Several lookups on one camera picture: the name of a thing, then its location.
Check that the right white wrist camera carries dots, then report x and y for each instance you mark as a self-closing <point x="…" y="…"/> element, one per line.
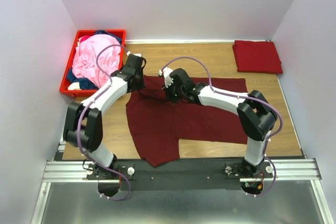
<point x="165" y="74"/>

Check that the folded red t shirt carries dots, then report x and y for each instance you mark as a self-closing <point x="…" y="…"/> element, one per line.
<point x="257" y="57"/>

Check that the maroon t shirt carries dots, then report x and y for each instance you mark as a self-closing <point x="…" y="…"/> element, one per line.
<point x="156" y="124"/>

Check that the white cloth in bin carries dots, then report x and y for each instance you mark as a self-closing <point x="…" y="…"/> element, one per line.
<point x="74" y="86"/>

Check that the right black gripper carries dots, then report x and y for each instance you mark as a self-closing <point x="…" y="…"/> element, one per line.
<point x="167" y="89"/>

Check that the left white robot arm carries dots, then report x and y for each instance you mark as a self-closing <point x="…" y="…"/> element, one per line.
<point x="83" y="124"/>

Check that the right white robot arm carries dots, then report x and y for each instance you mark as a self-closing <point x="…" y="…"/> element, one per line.
<point x="255" y="115"/>

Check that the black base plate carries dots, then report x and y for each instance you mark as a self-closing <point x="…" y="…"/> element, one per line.
<point x="182" y="174"/>

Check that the red plastic bin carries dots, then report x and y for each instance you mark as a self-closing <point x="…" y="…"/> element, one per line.
<point x="65" y="83"/>

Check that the aluminium frame rail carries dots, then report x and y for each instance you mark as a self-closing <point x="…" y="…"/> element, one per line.
<point x="293" y="195"/>

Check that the navy blue t shirt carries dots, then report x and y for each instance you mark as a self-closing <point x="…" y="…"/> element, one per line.
<point x="84" y="83"/>

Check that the pink t shirt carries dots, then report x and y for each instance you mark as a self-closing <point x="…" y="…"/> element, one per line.
<point x="96" y="57"/>

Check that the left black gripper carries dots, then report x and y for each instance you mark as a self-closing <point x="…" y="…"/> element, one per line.
<point x="142" y="85"/>

